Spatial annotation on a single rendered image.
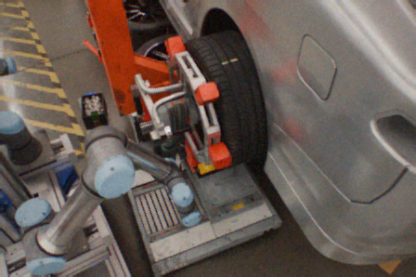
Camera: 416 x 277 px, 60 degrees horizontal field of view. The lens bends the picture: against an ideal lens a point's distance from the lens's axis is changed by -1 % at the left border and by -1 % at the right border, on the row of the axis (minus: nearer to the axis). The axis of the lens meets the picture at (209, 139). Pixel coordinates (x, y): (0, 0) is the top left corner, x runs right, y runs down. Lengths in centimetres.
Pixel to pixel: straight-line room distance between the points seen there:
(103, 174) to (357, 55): 72
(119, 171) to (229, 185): 134
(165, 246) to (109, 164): 130
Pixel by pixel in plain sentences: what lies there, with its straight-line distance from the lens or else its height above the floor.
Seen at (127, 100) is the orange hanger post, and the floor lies 64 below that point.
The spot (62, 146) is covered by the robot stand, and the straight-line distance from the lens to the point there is 196.
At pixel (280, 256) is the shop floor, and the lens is 236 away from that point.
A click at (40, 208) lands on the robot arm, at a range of 140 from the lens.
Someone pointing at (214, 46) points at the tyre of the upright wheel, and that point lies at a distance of 166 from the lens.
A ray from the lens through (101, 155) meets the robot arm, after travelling 107.
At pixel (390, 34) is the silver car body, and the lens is 96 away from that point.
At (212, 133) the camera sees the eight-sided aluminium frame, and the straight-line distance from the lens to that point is 157.
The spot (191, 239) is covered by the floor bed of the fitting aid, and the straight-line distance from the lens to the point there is 228.
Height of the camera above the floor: 215
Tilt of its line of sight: 50 degrees down
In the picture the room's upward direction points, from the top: 1 degrees counter-clockwise
